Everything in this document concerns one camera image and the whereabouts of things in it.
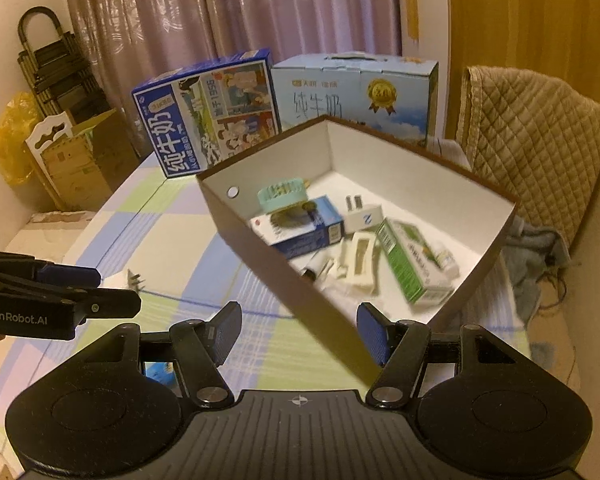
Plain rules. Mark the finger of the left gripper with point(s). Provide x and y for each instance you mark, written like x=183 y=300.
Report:
x=104 y=303
x=68 y=276

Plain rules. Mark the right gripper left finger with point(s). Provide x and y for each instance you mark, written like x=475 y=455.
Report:
x=199 y=348

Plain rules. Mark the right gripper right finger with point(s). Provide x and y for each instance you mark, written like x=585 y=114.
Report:
x=399 y=348

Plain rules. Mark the white usb charger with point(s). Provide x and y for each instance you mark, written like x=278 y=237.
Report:
x=132 y=280

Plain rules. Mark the blue ointment tube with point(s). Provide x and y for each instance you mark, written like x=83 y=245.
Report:
x=161 y=372

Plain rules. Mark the green white medicine box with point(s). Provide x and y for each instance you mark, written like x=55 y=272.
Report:
x=412 y=263

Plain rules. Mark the cream plastic clip holder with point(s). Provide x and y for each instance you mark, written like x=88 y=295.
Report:
x=356 y=262

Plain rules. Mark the small white pill bottle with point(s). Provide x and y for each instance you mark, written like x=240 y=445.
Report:
x=445 y=260

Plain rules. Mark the white cube power socket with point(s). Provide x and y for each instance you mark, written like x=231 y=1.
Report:
x=359 y=216

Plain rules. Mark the blue white medicine box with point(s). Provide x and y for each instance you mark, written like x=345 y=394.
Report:
x=299 y=230

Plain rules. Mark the mint green handheld fan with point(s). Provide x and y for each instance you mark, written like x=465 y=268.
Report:
x=286 y=202

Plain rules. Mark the beige bed sheet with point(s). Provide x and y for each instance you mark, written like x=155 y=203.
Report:
x=50 y=235

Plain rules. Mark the checkered tablecloth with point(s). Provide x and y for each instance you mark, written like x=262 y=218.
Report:
x=162 y=230

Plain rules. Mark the brown cardboard shipping box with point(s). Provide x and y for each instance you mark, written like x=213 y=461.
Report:
x=81 y=165

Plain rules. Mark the brown open cardboard box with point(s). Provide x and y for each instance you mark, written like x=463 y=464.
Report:
x=357 y=167

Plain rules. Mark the yellow plastic bag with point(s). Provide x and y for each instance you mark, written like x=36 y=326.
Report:
x=17 y=122

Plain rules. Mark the grey cloth on floor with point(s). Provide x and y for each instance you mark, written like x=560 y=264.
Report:
x=529 y=253

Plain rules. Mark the dark blue milk carton box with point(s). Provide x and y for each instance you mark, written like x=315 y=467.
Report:
x=200 y=115

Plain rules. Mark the quilted beige chair cover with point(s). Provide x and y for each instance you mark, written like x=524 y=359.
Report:
x=535 y=136

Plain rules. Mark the light blue milk carton box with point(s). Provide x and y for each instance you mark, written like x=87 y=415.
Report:
x=393 y=94

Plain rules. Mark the pink curtain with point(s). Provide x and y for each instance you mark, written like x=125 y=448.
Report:
x=131 y=41

